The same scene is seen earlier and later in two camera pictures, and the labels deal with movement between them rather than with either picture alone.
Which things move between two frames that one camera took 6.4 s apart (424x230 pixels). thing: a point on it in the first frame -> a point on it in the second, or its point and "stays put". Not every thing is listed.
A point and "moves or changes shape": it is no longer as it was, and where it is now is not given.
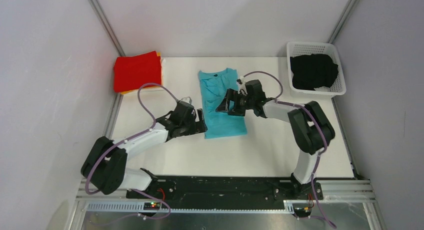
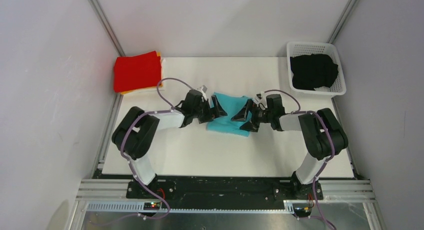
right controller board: x=303 y=212 stays put
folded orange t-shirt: x=158 y=54 stays put
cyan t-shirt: x=214 y=86 moves or changes shape
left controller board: x=154 y=206 stays put
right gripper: x=231 y=94 -> x=243 y=115
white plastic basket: x=338 y=87 stays put
